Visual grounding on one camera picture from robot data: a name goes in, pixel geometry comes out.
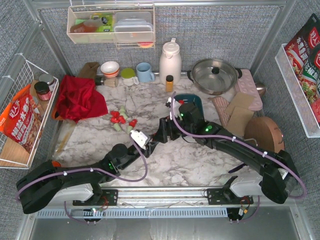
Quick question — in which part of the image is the orange cup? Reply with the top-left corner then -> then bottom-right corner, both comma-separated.
51,161 -> 61,168

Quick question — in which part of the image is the white orange striped bowl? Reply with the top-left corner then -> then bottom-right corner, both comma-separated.
100,61 -> 120,78

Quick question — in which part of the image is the red cloth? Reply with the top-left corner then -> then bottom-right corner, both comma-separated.
52,75 -> 108,123

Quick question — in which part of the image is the red seasoning packet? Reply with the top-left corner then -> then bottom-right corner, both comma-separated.
284,13 -> 320,123

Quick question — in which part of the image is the brown cardboard sheet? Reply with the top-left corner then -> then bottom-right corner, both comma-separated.
225,92 -> 255,115
226,106 -> 254,137

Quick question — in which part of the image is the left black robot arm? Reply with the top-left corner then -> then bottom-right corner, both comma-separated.
16,141 -> 159,214

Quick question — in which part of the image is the dark lid jar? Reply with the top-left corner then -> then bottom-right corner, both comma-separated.
34,81 -> 52,101

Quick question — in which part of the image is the striped oven mitt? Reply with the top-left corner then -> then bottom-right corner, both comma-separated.
208,96 -> 231,128

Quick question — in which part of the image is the pink egg tray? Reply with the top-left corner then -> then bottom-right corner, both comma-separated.
235,69 -> 263,112

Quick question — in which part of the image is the round wooden board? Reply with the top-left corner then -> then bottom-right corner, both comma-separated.
244,116 -> 285,153

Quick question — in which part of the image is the stainless steel pot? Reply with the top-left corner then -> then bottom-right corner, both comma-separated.
187,58 -> 243,96

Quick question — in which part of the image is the pepper grinder bottle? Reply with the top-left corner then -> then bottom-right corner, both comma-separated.
94,76 -> 119,88

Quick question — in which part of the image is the red snack bag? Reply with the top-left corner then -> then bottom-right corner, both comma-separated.
0,84 -> 42,154

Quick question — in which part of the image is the clear plastic container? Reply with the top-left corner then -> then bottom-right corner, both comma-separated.
113,11 -> 154,43

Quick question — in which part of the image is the cream wall storage box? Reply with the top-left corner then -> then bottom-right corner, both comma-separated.
66,4 -> 156,48

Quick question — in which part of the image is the white thermos jug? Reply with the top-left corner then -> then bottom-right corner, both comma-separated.
159,38 -> 182,85

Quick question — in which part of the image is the teal storage basket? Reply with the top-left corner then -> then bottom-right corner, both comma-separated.
174,93 -> 204,114

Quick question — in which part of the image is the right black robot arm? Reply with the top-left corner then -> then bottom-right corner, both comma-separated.
153,98 -> 307,204

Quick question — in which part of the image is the white wire side basket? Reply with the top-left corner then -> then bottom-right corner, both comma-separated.
0,58 -> 60,169

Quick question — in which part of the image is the brown paper bag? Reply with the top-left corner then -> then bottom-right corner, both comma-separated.
77,62 -> 100,80

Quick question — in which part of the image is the silver lid jar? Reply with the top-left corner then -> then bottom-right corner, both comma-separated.
39,73 -> 56,92

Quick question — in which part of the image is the green lidded cup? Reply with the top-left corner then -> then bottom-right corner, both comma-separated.
120,68 -> 139,87

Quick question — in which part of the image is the blue mug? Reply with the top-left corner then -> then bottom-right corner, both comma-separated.
136,62 -> 155,83

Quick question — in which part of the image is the orange spice bottle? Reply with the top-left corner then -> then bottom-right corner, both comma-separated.
165,75 -> 174,92

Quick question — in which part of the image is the white right wall basket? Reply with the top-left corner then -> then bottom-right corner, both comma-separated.
274,43 -> 320,138

